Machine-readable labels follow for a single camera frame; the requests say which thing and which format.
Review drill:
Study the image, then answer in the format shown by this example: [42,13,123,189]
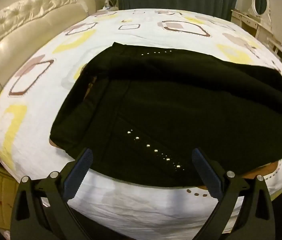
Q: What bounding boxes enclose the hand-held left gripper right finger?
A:
[191,148,276,240]

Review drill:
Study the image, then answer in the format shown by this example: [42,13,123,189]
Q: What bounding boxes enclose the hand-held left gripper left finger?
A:
[10,148,94,240]

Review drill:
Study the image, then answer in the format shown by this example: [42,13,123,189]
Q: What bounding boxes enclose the black pants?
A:
[49,42,282,188]

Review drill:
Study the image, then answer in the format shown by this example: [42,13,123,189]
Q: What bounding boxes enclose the patterned white bed sheet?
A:
[0,9,282,233]

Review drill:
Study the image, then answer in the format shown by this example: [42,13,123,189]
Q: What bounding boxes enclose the cream tufted headboard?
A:
[0,0,96,123]

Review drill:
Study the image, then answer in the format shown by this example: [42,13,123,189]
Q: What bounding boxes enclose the white dressing table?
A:
[231,9,272,39]

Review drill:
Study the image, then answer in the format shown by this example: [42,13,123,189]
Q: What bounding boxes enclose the small white desk fan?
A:
[103,0,118,12]

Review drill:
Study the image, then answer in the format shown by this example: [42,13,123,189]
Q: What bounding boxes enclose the oval white vanity mirror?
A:
[248,0,272,22]

